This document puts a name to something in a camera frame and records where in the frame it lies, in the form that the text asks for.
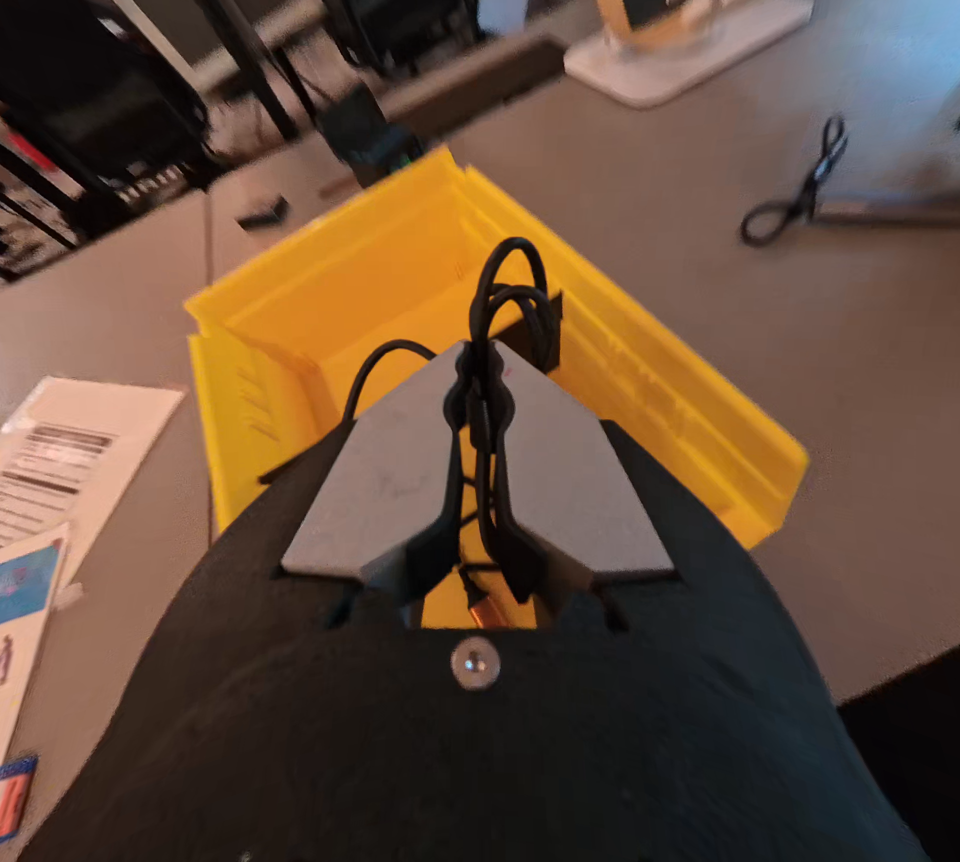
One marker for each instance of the white monitor stand base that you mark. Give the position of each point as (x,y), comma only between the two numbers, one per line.
(675,74)

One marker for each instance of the black power adapter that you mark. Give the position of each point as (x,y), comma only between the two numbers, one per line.
(367,127)

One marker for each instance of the small black block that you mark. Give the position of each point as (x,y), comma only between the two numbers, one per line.
(264,213)

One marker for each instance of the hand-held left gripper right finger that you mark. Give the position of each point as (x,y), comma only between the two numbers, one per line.
(577,487)

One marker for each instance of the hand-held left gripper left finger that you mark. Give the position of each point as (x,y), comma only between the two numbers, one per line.
(382,487)

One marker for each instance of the red and blue packet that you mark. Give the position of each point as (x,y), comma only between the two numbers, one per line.
(15,798)

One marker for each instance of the black scissors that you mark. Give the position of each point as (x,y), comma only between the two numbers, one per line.
(806,191)

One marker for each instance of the yellow plastic bin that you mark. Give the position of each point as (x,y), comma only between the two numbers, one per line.
(375,277)

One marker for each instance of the blue printed booklet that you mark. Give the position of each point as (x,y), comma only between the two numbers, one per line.
(30,577)

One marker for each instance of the white printed paper sheet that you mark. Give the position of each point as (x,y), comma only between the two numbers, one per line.
(112,419)

